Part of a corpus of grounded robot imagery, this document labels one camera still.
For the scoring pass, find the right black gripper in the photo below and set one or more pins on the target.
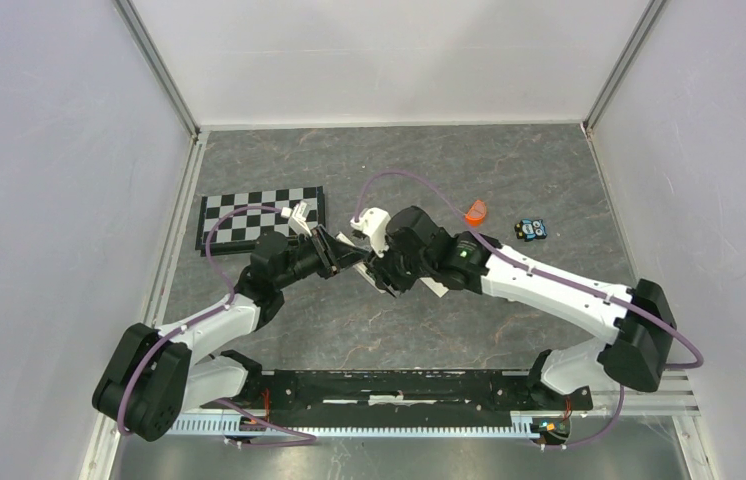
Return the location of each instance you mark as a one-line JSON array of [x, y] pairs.
[[385, 278]]

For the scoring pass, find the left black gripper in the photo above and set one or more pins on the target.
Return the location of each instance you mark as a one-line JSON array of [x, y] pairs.
[[333, 254]]

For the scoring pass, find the white long remote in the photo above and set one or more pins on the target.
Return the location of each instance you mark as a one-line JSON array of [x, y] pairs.
[[437, 288]]

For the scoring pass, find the white rectangular block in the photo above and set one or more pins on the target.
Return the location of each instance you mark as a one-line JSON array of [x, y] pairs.
[[360, 267]]

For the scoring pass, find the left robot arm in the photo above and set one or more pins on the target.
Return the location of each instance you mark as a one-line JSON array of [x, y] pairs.
[[156, 374]]

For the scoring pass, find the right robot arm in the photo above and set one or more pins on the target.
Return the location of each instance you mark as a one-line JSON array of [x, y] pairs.
[[630, 327]]

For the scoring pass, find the orange semicircular piece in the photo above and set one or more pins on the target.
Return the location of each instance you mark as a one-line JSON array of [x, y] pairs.
[[476, 214]]

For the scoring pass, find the black white checkerboard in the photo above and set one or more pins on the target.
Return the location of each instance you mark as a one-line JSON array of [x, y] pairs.
[[239, 233]]

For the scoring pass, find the blue owl toy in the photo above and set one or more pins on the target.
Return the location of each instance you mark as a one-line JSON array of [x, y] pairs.
[[530, 230]]

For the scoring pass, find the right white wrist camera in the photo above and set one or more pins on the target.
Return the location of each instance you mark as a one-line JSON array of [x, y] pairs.
[[372, 223]]

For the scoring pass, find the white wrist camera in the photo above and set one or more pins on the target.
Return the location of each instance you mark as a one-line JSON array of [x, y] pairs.
[[297, 219], [372, 223]]

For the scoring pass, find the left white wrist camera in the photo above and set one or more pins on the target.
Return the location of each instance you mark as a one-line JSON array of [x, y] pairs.
[[297, 219]]

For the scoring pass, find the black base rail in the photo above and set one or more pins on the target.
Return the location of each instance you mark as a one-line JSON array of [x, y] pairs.
[[402, 398]]

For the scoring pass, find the white slotted cable duct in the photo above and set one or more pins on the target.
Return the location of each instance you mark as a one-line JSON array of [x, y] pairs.
[[232, 425]]

